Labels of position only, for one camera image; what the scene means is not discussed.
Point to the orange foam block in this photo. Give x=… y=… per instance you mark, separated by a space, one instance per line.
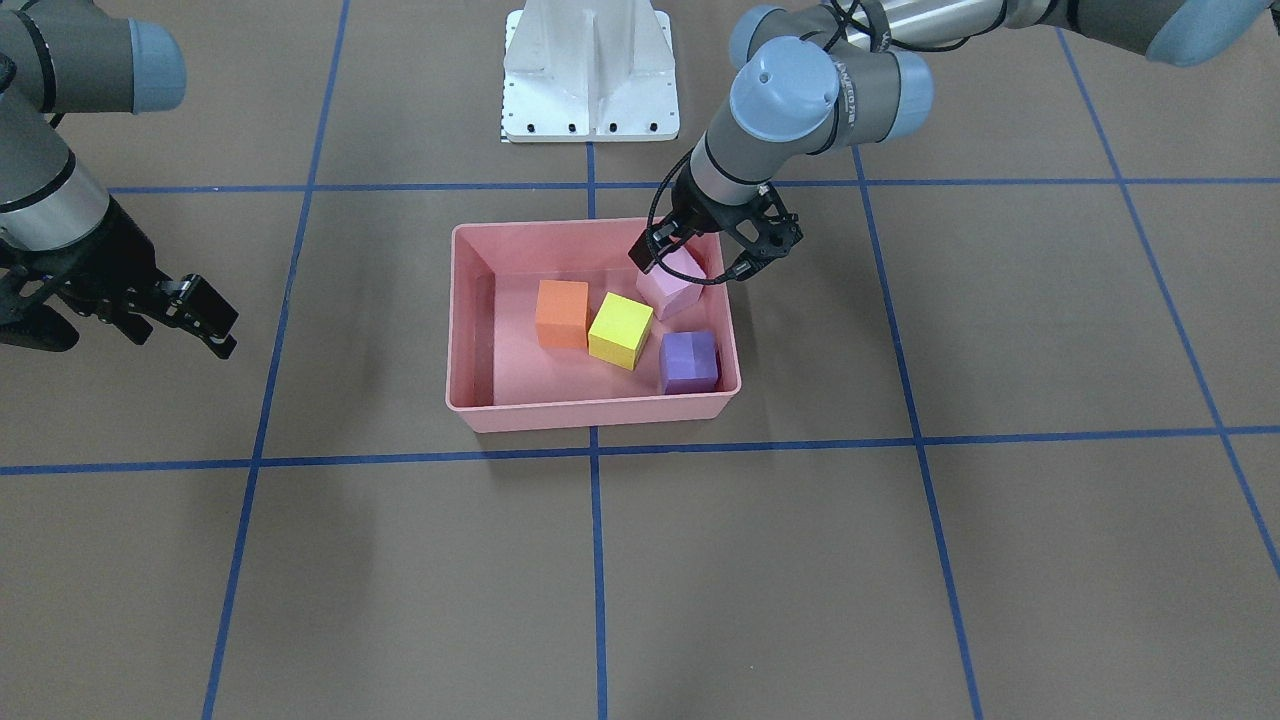
x=562 y=314

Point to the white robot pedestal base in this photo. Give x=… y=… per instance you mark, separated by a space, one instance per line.
x=589 y=72

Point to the yellow foam block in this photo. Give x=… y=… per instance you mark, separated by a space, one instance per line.
x=619 y=331

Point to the pink foam block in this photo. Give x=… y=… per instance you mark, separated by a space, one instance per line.
x=668 y=294

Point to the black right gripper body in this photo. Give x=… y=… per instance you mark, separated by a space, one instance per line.
x=112 y=252

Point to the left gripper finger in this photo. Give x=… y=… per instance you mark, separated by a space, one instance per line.
x=655 y=244

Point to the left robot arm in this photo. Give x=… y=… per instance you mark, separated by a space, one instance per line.
x=844 y=73

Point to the purple foam block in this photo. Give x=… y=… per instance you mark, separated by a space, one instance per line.
x=688 y=363

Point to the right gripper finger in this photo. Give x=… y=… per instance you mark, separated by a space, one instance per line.
x=207 y=315

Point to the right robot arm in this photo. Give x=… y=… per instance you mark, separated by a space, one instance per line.
x=64 y=235

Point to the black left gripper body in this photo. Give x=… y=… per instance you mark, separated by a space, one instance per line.
x=692 y=212

